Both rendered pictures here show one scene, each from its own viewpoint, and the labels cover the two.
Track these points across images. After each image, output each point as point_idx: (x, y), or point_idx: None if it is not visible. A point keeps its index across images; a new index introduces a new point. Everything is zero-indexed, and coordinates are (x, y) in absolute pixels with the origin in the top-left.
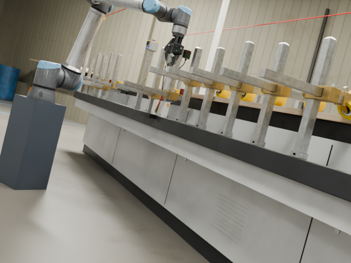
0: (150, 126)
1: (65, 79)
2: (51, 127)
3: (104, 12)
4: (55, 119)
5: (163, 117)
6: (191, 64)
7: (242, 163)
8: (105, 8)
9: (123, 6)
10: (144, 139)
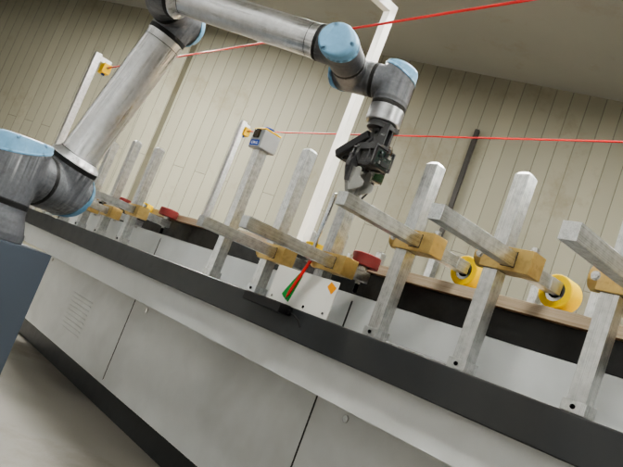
0: (260, 328)
1: (57, 186)
2: (4, 306)
3: (182, 44)
4: (19, 285)
5: (317, 315)
6: (415, 200)
7: None
8: (186, 36)
9: (255, 32)
10: (206, 343)
